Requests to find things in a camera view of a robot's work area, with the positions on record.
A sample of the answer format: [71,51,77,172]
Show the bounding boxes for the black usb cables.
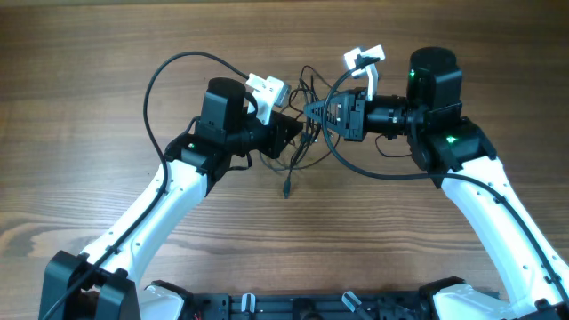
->
[260,65,343,200]

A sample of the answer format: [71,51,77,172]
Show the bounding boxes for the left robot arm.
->
[39,74,302,319]

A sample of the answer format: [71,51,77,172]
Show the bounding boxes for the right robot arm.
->
[304,46,568,319]

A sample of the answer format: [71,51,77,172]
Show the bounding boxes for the right camera black cable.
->
[322,55,569,303]

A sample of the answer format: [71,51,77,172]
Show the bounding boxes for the camera black cable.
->
[42,51,251,320]
[322,55,569,303]

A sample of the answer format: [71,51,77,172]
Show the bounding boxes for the left camera black cable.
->
[42,51,251,320]

